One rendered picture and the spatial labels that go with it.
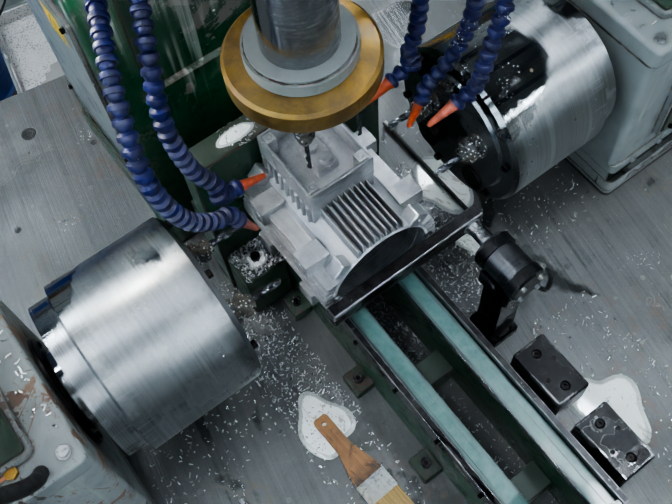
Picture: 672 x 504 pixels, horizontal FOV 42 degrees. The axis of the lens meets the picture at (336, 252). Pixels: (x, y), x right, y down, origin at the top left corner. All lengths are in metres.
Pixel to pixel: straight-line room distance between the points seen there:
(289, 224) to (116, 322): 0.27
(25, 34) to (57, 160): 0.83
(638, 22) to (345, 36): 0.46
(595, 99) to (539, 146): 0.10
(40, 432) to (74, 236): 0.58
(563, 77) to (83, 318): 0.68
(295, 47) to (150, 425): 0.48
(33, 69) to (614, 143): 1.47
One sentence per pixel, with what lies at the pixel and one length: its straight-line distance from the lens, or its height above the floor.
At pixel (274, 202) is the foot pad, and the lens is 1.19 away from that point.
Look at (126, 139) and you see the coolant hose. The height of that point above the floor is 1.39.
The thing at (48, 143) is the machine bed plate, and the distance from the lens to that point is 1.67.
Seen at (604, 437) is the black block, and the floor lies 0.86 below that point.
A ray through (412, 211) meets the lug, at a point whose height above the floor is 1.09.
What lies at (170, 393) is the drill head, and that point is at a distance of 1.08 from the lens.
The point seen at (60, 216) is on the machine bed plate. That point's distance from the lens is 1.59.
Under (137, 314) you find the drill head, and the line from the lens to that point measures 1.05.
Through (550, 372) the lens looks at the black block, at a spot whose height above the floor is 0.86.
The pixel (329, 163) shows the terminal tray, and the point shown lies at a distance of 1.15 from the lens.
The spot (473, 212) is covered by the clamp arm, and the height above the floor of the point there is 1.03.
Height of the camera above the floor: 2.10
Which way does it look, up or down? 63 degrees down
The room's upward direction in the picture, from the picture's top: 7 degrees counter-clockwise
